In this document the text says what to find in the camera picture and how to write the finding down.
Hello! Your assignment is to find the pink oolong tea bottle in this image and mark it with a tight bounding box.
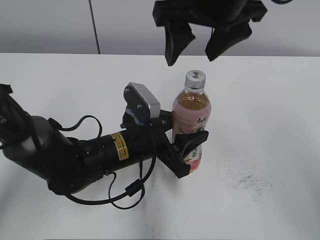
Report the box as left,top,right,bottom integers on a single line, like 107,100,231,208
171,84,212,175

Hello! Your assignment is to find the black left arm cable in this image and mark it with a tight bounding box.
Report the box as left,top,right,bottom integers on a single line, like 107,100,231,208
47,114,157,210

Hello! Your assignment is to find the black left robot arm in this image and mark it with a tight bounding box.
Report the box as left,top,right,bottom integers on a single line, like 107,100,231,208
0,82,209,195

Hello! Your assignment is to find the white bottle cap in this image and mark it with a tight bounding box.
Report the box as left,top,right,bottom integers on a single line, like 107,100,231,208
184,70,206,93

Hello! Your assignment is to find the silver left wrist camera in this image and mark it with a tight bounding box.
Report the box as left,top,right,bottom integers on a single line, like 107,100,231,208
123,82,161,126

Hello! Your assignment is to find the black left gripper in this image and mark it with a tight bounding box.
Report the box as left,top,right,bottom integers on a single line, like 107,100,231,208
78,109,209,179

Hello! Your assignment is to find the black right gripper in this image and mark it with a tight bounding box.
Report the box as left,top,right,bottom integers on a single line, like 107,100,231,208
152,0,267,67

